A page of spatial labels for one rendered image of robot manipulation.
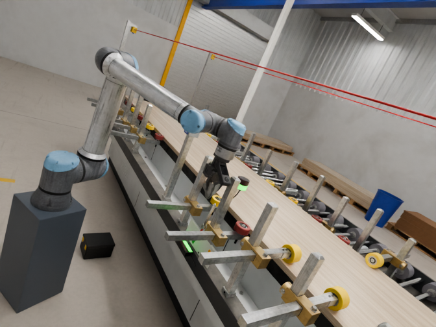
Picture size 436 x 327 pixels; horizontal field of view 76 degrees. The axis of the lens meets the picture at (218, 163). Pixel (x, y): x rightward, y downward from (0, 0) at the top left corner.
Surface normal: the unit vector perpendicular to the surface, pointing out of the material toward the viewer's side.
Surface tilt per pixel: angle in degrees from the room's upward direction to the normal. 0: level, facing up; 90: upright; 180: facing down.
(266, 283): 90
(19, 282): 90
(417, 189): 90
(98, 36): 90
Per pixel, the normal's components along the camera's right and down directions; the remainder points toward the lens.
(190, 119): -0.32, 0.16
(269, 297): -0.78, -0.15
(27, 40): 0.45, 0.43
